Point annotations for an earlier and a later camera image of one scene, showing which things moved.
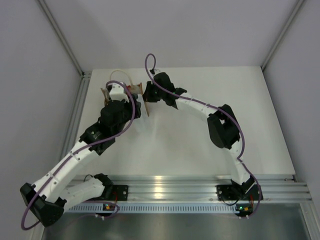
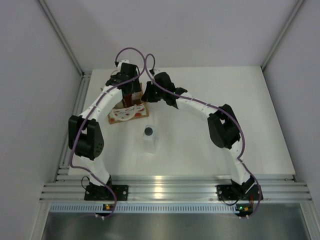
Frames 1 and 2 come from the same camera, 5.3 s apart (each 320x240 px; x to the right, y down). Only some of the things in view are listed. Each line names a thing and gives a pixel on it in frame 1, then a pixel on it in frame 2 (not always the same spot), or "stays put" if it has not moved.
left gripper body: [127, 114] to [135, 86]
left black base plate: [120, 192] stays put
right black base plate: [230, 192] stays put
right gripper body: [153, 95] stays put
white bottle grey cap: [137, 105] to [149, 139]
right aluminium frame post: [295, 11] stays put
